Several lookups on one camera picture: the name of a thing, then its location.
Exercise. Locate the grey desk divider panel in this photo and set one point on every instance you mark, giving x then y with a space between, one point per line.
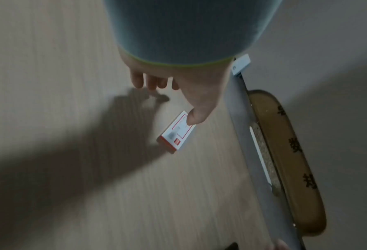
340 73

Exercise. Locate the person's right hand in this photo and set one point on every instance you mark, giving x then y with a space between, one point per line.
280 245

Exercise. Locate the white red staples box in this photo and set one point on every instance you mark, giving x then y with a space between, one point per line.
175 136

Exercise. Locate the person's left hand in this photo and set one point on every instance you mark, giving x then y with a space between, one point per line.
198 92

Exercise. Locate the grey green-edged wrist band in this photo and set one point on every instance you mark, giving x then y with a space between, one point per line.
186 29

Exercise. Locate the white panel clamp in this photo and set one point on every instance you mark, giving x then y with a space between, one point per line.
241 64

